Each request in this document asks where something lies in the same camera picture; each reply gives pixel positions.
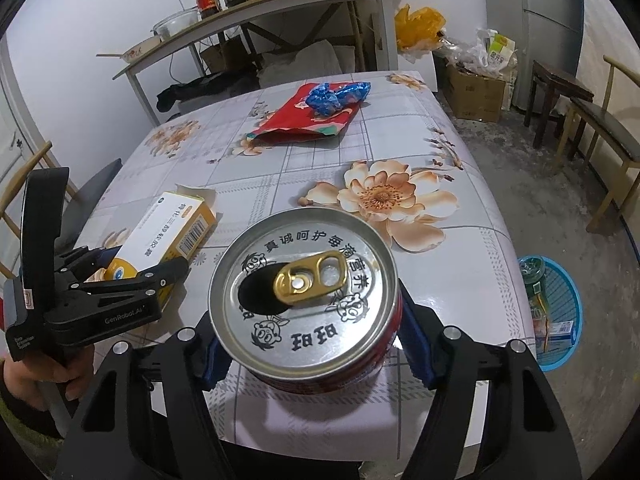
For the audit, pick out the green plastic bottle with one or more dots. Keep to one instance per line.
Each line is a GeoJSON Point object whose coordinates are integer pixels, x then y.
{"type": "Point", "coordinates": [532, 270]}

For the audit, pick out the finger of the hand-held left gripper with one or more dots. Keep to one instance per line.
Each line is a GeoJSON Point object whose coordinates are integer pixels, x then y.
{"type": "Point", "coordinates": [165, 272]}
{"type": "Point", "coordinates": [106, 256]}

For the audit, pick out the yellow white medicine box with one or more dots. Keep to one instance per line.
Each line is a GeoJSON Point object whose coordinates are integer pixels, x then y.
{"type": "Point", "coordinates": [170, 225]}

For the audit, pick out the table with floral tablecloth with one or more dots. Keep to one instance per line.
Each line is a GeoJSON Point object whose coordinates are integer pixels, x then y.
{"type": "Point", "coordinates": [280, 175]}

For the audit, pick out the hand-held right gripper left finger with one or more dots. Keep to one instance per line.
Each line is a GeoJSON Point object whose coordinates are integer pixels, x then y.
{"type": "Point", "coordinates": [212, 365]}

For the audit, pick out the person's left hand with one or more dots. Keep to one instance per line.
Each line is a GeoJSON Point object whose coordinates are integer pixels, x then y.
{"type": "Point", "coordinates": [35, 382]}

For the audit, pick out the red drink can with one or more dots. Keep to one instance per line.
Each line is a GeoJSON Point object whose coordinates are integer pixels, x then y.
{"type": "Point", "coordinates": [300, 320]}

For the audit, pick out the light wooden chair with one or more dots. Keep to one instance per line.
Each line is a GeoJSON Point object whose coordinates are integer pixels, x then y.
{"type": "Point", "coordinates": [605, 120]}

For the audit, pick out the blue crumpled wrapper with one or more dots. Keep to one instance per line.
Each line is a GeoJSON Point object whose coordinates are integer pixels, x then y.
{"type": "Point", "coordinates": [330, 97]}

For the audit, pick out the brown box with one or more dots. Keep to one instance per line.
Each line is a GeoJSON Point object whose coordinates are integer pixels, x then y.
{"type": "Point", "coordinates": [227, 55]}

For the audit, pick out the white green snack bag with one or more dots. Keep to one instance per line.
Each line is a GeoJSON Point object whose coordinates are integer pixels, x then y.
{"type": "Point", "coordinates": [500, 52]}

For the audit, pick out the orange plastic bag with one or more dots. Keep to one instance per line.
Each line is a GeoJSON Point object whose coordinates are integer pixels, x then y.
{"type": "Point", "coordinates": [420, 27]}

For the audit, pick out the floral ceramic bowl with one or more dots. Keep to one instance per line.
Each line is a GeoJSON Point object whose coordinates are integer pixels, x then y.
{"type": "Point", "coordinates": [142, 50]}

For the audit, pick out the dark wooden stool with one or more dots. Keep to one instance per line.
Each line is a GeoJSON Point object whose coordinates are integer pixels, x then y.
{"type": "Point", "coordinates": [557, 77]}

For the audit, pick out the blue mesh basket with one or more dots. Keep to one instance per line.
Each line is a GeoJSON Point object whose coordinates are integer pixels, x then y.
{"type": "Point", "coordinates": [565, 290]}

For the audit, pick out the red snack packet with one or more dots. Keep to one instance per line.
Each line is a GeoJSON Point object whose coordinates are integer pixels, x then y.
{"type": "Point", "coordinates": [300, 125]}

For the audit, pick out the glass bowl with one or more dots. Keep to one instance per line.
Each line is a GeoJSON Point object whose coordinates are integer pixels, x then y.
{"type": "Point", "coordinates": [175, 25]}

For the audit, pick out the white board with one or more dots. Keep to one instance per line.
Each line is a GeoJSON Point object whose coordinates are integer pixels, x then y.
{"type": "Point", "coordinates": [417, 62]}

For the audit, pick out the grey side table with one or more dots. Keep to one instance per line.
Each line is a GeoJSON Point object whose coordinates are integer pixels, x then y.
{"type": "Point", "coordinates": [280, 2]}

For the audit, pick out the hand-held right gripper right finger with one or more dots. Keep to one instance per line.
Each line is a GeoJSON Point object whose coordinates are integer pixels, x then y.
{"type": "Point", "coordinates": [417, 355]}

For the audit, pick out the blue white box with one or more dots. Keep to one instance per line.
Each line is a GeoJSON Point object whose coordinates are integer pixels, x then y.
{"type": "Point", "coordinates": [557, 332]}

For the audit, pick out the black cloth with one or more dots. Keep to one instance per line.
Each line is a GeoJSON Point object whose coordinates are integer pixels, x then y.
{"type": "Point", "coordinates": [200, 87]}

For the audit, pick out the cardboard box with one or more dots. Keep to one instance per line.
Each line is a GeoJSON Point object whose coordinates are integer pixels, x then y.
{"type": "Point", "coordinates": [475, 95]}

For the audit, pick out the dark sauce jar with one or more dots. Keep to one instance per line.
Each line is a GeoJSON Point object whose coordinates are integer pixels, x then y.
{"type": "Point", "coordinates": [207, 5]}

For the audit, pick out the white fridge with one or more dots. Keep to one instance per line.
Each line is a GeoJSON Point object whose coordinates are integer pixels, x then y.
{"type": "Point", "coordinates": [550, 10]}

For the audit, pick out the white sack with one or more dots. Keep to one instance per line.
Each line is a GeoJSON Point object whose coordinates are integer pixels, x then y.
{"type": "Point", "coordinates": [300, 60]}

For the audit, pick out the clear plastic bags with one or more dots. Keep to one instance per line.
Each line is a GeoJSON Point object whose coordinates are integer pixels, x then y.
{"type": "Point", "coordinates": [465, 52]}

